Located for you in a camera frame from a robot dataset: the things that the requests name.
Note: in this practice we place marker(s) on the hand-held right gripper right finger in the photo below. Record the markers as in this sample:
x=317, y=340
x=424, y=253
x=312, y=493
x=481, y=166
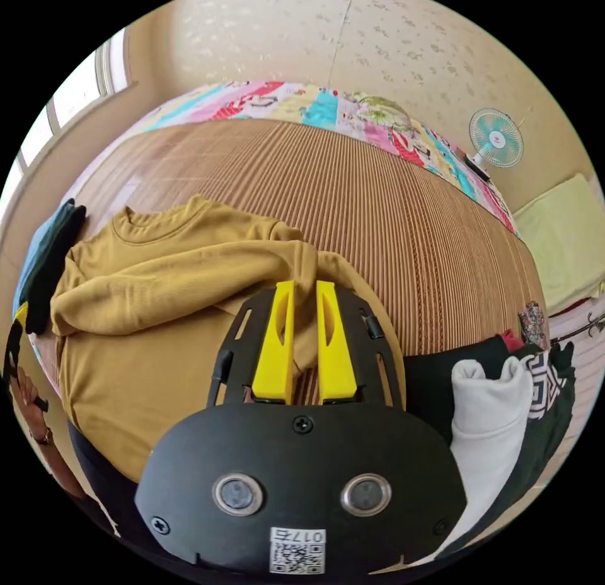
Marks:
x=334, y=353

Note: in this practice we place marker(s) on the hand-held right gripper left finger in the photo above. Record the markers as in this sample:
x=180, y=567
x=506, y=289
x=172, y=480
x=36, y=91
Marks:
x=276, y=348

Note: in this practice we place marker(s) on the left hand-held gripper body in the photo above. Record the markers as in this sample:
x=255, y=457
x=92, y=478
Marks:
x=13, y=353

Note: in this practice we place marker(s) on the yellow long sleeve shirt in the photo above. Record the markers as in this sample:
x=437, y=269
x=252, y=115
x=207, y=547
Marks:
x=165, y=287

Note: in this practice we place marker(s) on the person's left forearm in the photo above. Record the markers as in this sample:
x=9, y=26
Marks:
x=61, y=467

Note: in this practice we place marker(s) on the person's left hand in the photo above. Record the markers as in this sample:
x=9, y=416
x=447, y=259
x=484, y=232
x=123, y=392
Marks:
x=28, y=410

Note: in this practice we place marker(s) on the pile of blue dark clothes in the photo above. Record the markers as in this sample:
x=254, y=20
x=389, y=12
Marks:
x=47, y=259

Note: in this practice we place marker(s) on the bed with woven mat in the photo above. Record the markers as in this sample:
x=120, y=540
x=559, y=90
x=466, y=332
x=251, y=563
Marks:
x=354, y=192

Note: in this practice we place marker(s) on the person's body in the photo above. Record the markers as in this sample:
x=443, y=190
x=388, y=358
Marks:
x=108, y=490

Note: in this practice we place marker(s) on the window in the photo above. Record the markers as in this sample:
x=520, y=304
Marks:
x=71, y=93

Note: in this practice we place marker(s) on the pale green folded quilt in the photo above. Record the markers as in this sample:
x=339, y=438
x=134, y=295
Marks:
x=562, y=235

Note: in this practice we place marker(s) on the white electric fan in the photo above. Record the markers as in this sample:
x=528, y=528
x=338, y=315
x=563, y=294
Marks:
x=496, y=138

